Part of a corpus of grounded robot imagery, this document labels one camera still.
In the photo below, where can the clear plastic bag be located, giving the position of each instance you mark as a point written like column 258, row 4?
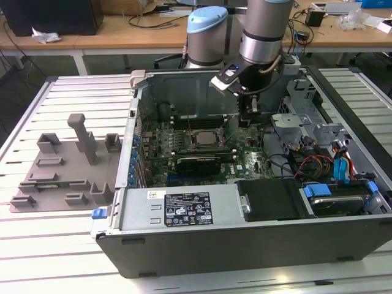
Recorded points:
column 352, row 20

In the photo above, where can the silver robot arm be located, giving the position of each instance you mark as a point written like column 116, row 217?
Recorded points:
column 265, row 27

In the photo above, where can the wooden desk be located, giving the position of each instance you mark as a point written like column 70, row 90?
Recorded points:
column 18, row 41
column 122, row 39

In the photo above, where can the blue box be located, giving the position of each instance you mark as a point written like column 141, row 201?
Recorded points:
column 376, row 3

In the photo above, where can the brown cardboard box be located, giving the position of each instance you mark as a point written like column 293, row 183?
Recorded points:
column 153, row 7

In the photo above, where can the blue case latch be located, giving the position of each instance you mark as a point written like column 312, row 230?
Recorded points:
column 98, row 214

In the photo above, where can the CPU socket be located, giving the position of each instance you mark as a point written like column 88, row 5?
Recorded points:
column 192, row 141

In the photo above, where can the blue disk carrier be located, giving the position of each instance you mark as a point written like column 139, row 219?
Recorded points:
column 318, row 191

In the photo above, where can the small white code sticker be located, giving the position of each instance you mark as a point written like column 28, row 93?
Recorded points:
column 154, row 194

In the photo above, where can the small black device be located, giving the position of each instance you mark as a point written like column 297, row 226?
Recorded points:
column 303, row 36

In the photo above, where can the grey flat tray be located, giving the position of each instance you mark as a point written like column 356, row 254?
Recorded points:
column 340, row 7

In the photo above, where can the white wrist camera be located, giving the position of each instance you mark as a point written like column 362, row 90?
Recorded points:
column 226, row 76

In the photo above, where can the silver chipset heatsink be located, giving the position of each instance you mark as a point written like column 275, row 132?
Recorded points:
column 255, row 160

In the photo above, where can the black chair base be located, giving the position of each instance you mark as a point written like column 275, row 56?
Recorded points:
column 165, row 61

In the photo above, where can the small white box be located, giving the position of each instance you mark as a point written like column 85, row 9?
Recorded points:
column 386, row 26

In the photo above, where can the black power adapter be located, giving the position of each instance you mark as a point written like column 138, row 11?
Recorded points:
column 314, row 18

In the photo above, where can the black computer tower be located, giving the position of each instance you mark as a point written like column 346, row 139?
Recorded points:
column 52, row 15

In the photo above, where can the grey parts rack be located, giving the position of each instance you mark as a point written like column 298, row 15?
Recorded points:
column 70, row 171

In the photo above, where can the green motherboard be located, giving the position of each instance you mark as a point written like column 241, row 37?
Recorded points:
column 242, row 144

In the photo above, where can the crumpled white paper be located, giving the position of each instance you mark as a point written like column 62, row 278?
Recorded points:
column 46, row 36

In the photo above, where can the black drive bay cover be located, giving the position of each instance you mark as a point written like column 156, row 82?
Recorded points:
column 269, row 200

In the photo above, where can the black power supply label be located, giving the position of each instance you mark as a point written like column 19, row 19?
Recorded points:
column 187, row 209

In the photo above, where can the silver power supply unit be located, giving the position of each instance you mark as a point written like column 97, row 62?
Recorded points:
column 137, row 208

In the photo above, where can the black graphics card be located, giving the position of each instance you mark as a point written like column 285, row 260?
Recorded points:
column 199, row 168

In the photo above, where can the silver hard disk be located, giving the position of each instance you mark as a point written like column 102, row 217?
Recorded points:
column 333, row 204

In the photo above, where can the open PC case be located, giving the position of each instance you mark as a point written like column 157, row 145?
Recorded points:
column 214, row 254

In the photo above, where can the silver metal drive cage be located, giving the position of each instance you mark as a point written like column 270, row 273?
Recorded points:
column 291, row 125

